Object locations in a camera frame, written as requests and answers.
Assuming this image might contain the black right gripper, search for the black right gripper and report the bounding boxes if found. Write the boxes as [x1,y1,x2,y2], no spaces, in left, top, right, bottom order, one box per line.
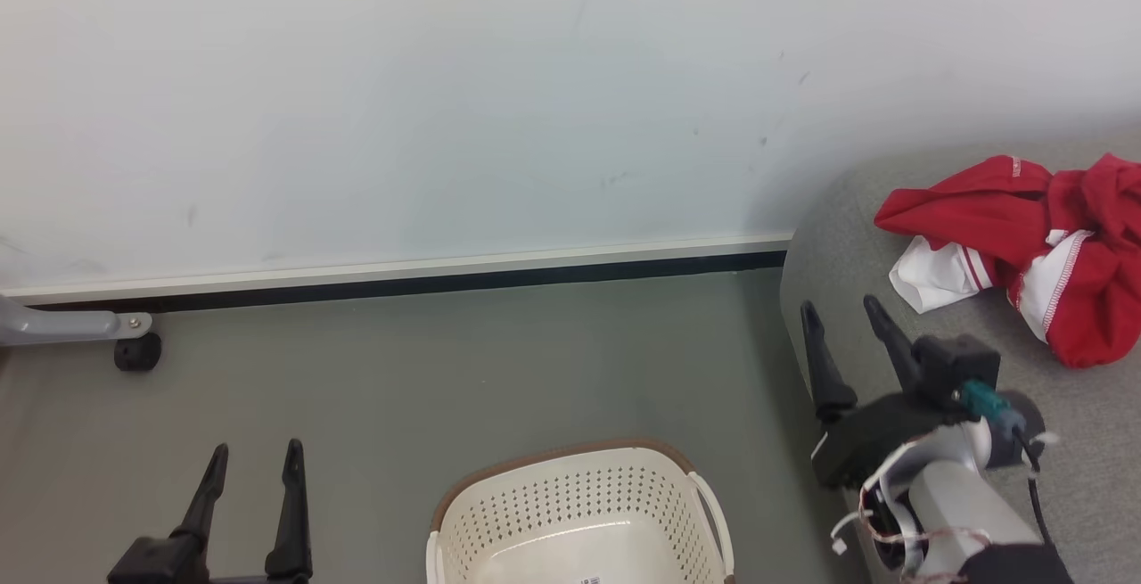
[800,295,950,489]

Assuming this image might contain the grey fabric sofa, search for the grey fabric sofa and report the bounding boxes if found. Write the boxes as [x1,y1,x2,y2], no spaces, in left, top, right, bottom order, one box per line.
[780,125,1141,584]

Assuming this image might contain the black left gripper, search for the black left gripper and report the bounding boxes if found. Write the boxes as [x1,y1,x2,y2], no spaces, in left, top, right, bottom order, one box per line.
[107,439,313,584]

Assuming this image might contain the teal right cable connector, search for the teal right cable connector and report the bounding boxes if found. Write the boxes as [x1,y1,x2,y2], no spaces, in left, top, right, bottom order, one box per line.
[961,379,1028,439]

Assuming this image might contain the white and black baseboard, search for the white and black baseboard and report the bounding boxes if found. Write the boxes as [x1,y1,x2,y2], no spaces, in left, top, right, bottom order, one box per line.
[0,232,794,313]

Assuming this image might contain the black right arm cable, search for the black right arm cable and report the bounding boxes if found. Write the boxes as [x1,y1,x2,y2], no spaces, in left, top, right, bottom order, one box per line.
[1012,428,1060,549]

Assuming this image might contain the thin red white wires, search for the thin red white wires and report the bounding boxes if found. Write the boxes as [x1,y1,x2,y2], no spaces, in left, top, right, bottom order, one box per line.
[831,440,992,583]

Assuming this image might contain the red and white garment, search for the red and white garment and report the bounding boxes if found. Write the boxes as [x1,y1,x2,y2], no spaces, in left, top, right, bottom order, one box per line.
[874,152,1141,369]

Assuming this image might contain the grey metal stand leg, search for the grey metal stand leg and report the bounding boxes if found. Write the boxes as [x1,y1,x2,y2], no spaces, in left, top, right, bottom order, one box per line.
[0,294,152,349]

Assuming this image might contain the black caster wheel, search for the black caster wheel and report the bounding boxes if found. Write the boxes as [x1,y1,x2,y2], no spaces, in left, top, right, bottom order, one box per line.
[114,333,163,373]

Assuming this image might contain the cream perforated laundry basket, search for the cream perforated laundry basket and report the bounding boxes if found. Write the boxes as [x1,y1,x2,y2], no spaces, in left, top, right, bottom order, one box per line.
[426,439,736,584]

